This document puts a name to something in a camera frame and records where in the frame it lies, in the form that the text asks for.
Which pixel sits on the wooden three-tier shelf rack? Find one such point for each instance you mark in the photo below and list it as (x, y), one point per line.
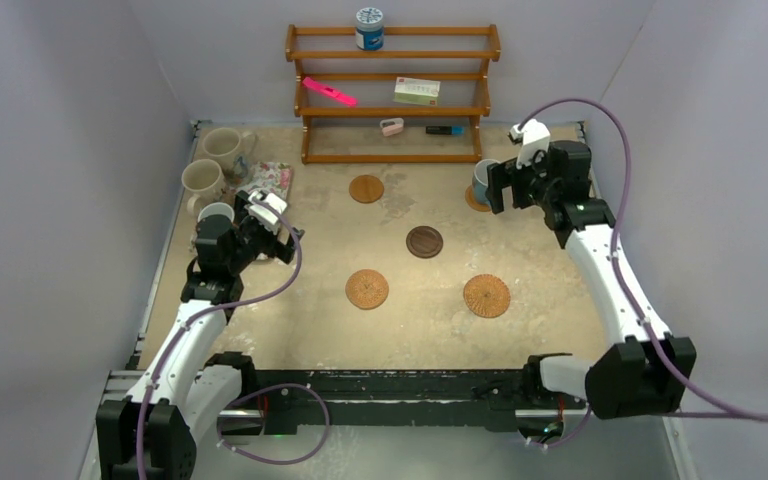
(310, 106)

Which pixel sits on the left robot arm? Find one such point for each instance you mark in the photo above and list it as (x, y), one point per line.
(154, 430)

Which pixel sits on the blue mug white inside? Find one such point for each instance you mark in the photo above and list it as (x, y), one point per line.
(480, 181)

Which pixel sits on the pink tape dispenser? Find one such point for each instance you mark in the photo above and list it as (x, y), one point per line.
(392, 126)

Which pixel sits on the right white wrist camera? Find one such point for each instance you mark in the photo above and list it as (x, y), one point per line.
(532, 136)

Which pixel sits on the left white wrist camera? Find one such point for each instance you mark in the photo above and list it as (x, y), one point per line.
(267, 207)

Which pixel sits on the black blue marker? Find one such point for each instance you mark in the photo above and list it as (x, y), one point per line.
(443, 130)

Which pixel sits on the floral serving tray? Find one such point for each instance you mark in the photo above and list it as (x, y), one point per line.
(272, 176)

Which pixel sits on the dark brown wooden coaster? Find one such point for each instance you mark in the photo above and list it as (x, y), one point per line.
(424, 242)

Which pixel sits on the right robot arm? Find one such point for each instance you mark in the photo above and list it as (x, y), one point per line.
(633, 377)

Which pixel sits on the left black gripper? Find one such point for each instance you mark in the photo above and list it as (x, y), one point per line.
(281, 251)

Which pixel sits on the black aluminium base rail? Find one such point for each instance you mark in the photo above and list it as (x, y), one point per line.
(282, 400)

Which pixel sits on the pink marker pen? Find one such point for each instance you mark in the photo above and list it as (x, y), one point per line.
(329, 92)

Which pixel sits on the brown orange mug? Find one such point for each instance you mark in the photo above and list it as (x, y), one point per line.
(217, 209)

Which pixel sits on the light wooden coaster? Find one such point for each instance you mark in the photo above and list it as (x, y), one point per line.
(473, 203)
(366, 189)

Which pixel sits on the beige floral mug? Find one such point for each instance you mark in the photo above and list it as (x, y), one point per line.
(204, 179)

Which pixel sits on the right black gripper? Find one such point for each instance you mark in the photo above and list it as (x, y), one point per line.
(507, 174)

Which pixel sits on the light wooden coaster left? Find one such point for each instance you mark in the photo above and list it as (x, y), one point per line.
(366, 189)

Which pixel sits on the beige mug far back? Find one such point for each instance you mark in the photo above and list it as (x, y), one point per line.
(231, 149)

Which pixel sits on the blue-lidded white jar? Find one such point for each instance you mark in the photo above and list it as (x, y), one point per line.
(369, 29)

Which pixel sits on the light wooden coaster right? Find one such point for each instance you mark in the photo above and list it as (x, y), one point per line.
(473, 203)

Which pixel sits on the woven rattan coaster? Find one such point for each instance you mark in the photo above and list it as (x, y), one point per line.
(367, 289)
(486, 296)

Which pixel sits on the woven rattan coaster left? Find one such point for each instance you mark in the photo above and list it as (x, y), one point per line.
(367, 289)

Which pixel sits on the green white small box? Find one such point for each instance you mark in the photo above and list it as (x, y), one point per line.
(415, 91)

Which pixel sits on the woven rattan coaster right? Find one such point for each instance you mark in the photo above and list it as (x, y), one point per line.
(486, 296)

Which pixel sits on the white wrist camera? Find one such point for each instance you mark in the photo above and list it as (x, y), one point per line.
(532, 136)
(267, 207)

